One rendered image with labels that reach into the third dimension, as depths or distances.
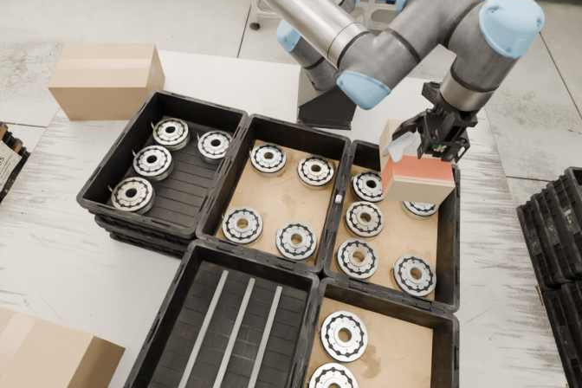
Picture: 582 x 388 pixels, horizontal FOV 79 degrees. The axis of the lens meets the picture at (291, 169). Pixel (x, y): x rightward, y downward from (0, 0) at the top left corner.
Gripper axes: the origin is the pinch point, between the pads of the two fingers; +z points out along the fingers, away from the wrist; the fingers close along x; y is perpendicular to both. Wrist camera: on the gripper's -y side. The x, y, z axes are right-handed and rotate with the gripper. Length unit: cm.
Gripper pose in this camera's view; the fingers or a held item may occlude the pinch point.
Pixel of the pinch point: (416, 157)
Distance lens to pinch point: 79.4
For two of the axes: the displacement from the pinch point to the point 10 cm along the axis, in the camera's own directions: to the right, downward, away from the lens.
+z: -0.6, 5.5, 8.4
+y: -0.9, 8.3, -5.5
